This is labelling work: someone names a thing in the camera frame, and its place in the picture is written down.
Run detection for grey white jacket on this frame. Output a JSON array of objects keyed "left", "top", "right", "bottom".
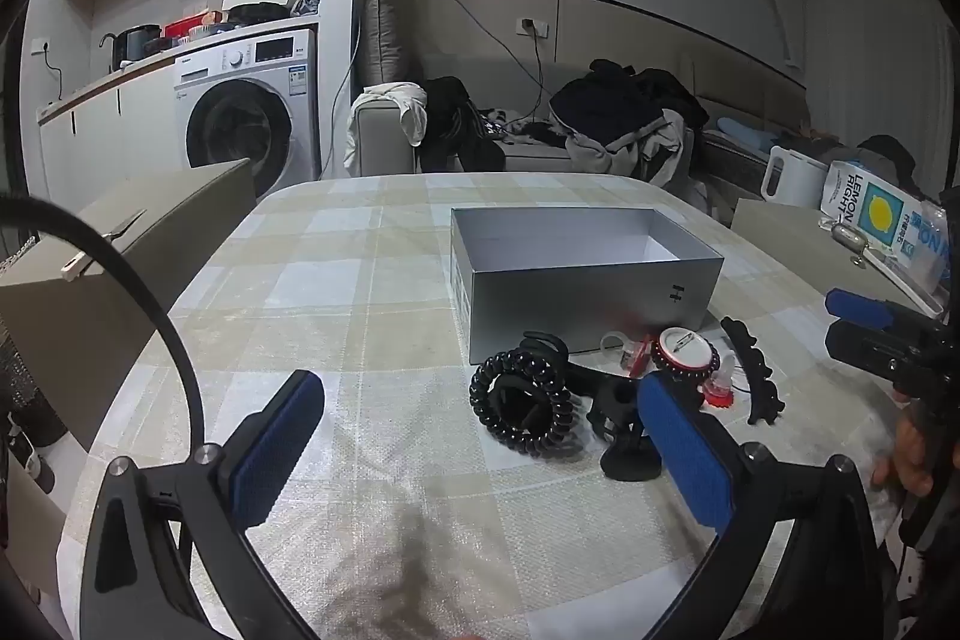
[{"left": 565, "top": 110, "right": 696, "bottom": 193}]

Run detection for grey sofa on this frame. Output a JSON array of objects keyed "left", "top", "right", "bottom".
[{"left": 352, "top": 56, "right": 815, "bottom": 185}]

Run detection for white electric kettle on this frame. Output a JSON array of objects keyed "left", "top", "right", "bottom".
[{"left": 759, "top": 144, "right": 829, "bottom": 211}]

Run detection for large black claw clip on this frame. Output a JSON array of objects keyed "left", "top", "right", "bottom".
[{"left": 517, "top": 330, "right": 642, "bottom": 402}]

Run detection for patterned mattress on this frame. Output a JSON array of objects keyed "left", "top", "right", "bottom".
[{"left": 700, "top": 130, "right": 775, "bottom": 196}]

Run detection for black white shoe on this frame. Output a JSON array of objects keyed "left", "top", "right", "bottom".
[{"left": 6, "top": 431, "right": 58, "bottom": 492}]

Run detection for white kitchen counter cabinet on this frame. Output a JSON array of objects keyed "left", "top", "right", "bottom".
[{"left": 36, "top": 51, "right": 186, "bottom": 208}]

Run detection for black mesh bin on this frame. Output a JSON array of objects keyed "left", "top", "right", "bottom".
[{"left": 0, "top": 310, "right": 70, "bottom": 450}]

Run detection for black white patterned garment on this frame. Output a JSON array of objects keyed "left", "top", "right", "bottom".
[{"left": 478, "top": 106, "right": 560, "bottom": 148}]

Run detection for beige side cabinet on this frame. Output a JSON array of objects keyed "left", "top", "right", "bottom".
[
  {"left": 730, "top": 197, "right": 947, "bottom": 320},
  {"left": 0, "top": 158, "right": 260, "bottom": 453}
]

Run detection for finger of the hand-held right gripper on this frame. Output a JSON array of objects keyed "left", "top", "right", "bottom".
[
  {"left": 825, "top": 287, "right": 897, "bottom": 327},
  {"left": 825, "top": 319, "right": 916, "bottom": 380}
]

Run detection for dark navy clothes pile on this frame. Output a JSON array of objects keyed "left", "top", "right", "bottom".
[{"left": 549, "top": 58, "right": 710, "bottom": 161}]

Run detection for black wavy hair clip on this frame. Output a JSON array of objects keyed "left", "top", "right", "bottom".
[{"left": 720, "top": 315, "right": 785, "bottom": 426}]

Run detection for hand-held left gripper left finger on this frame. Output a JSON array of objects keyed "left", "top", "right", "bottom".
[{"left": 79, "top": 370, "right": 327, "bottom": 640}]

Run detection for white cloth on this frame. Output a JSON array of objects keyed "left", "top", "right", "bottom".
[{"left": 344, "top": 80, "right": 431, "bottom": 173}]

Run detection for silver key fob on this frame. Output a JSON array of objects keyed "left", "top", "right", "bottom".
[{"left": 830, "top": 219, "right": 872, "bottom": 253}]

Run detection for black flat pan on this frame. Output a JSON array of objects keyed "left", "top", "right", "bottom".
[{"left": 225, "top": 2, "right": 290, "bottom": 25}]

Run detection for plaid tablecloth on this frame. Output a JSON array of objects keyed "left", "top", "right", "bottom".
[{"left": 67, "top": 171, "right": 901, "bottom": 640}]

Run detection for dark grey cloth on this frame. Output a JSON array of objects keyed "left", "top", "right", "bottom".
[{"left": 857, "top": 134, "right": 921, "bottom": 193}]

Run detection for grey pillow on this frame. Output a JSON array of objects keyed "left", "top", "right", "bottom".
[{"left": 361, "top": 0, "right": 410, "bottom": 91}]

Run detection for black curved strap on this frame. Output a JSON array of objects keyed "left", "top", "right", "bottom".
[{"left": 0, "top": 194, "right": 209, "bottom": 455}]

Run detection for white curtain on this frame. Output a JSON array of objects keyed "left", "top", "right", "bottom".
[{"left": 801, "top": 0, "right": 943, "bottom": 178}]

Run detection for red plastic container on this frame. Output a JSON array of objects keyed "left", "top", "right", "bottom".
[{"left": 163, "top": 13, "right": 226, "bottom": 43}]

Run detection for black pot on counter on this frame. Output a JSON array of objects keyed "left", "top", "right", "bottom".
[{"left": 100, "top": 24, "right": 163, "bottom": 69}]

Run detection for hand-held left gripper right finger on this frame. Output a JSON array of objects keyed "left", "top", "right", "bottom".
[{"left": 636, "top": 371, "right": 890, "bottom": 640}]

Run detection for person's right hand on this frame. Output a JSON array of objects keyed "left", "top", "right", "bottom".
[{"left": 872, "top": 404, "right": 938, "bottom": 498}]

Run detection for red beaded bracelet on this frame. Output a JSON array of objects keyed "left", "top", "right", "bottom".
[{"left": 649, "top": 325, "right": 722, "bottom": 380}]

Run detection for white blue yellow bag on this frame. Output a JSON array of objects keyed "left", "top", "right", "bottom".
[{"left": 817, "top": 159, "right": 950, "bottom": 298}]

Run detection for black power cable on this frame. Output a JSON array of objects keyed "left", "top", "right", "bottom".
[{"left": 508, "top": 26, "right": 546, "bottom": 130}]

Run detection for white washing machine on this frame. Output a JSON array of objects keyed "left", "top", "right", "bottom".
[{"left": 174, "top": 28, "right": 323, "bottom": 203}]

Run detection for light blue pillow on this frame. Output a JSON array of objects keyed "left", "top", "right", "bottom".
[{"left": 715, "top": 116, "right": 782, "bottom": 151}]

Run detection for black spiral hair tie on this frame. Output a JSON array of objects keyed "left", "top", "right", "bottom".
[{"left": 470, "top": 347, "right": 582, "bottom": 457}]

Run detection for metal tweezers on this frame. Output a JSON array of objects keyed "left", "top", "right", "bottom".
[{"left": 64, "top": 209, "right": 149, "bottom": 283}]

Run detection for silver cardboard box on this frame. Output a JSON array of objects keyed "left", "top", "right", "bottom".
[{"left": 450, "top": 206, "right": 725, "bottom": 366}]

